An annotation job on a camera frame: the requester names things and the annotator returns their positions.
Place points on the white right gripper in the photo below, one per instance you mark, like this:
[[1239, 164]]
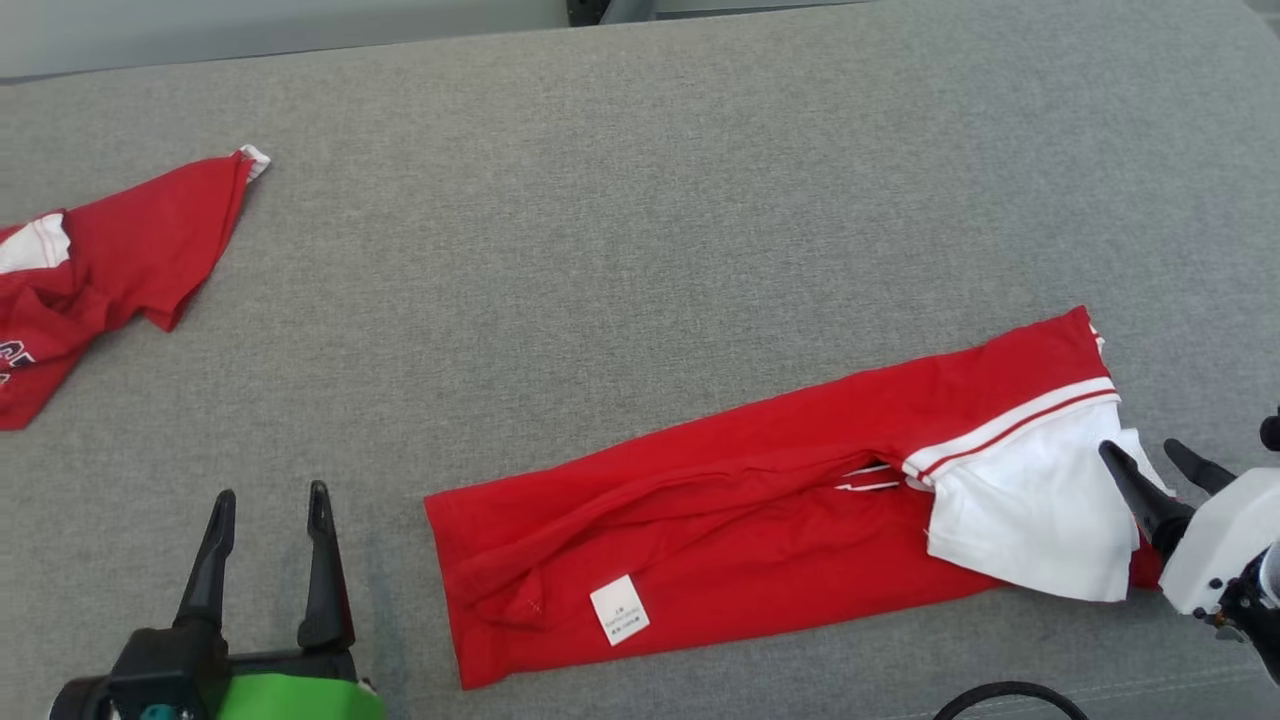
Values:
[[1225, 540]]

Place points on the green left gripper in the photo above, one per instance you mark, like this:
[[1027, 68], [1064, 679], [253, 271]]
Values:
[[300, 695]]

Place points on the red shorts with white stripe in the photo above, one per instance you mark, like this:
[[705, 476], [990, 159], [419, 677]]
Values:
[[140, 250]]

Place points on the red and white jersey shirt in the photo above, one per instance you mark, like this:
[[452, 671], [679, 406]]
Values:
[[750, 520]]

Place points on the grey fabric sofa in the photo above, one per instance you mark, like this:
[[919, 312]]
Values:
[[600, 250]]

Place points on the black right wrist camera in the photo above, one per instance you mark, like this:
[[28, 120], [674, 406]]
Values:
[[1272, 430]]

